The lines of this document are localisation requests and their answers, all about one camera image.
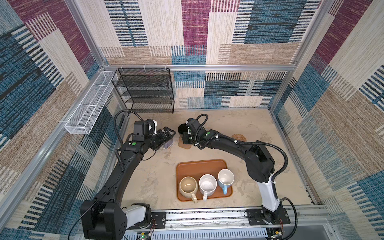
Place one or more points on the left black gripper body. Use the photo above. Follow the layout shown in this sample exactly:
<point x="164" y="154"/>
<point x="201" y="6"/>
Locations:
<point x="157" y="140"/>

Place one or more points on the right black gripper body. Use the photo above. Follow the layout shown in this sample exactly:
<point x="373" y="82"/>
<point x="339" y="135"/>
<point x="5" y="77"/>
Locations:
<point x="188" y="138"/>

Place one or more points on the black mug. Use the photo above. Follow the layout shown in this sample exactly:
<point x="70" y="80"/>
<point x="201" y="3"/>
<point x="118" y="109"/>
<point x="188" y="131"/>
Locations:
<point x="182" y="129"/>

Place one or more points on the paw shaped cork coaster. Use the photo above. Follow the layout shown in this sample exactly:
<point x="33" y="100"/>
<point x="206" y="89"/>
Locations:
<point x="182" y="145"/>

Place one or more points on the woven rattan round coaster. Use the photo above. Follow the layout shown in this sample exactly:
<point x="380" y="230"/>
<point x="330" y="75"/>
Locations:
<point x="239" y="137"/>

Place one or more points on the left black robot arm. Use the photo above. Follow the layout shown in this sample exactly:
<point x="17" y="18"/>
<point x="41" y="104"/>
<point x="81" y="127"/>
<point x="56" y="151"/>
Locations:
<point x="103" y="218"/>

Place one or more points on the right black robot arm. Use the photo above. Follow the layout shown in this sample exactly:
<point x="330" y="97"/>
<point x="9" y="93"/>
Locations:
<point x="259" y="162"/>

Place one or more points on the orange brown serving tray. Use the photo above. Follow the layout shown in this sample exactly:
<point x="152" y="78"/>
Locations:
<point x="197" y="169"/>

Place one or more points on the light blue mug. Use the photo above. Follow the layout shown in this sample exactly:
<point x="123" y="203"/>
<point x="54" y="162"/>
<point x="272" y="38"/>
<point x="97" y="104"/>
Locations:
<point x="225" y="180"/>

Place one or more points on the beige cream mug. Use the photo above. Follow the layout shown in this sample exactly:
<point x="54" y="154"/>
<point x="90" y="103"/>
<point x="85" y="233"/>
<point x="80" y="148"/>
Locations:
<point x="188" y="188"/>

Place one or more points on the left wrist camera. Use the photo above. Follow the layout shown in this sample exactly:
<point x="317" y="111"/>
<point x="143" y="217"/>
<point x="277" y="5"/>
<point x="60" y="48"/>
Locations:
<point x="145" y="128"/>

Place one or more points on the black wire shelf rack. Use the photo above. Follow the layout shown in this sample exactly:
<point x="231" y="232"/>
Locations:
<point x="145" y="90"/>

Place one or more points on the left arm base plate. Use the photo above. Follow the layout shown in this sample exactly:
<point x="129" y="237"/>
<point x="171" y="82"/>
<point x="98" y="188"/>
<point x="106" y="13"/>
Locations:
<point x="158" y="221"/>

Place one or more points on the white wire mesh basket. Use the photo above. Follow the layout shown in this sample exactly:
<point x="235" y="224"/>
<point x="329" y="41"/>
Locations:
<point x="87" y="112"/>

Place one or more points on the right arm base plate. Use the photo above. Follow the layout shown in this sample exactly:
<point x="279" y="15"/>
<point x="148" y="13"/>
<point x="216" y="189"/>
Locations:
<point x="257" y="217"/>

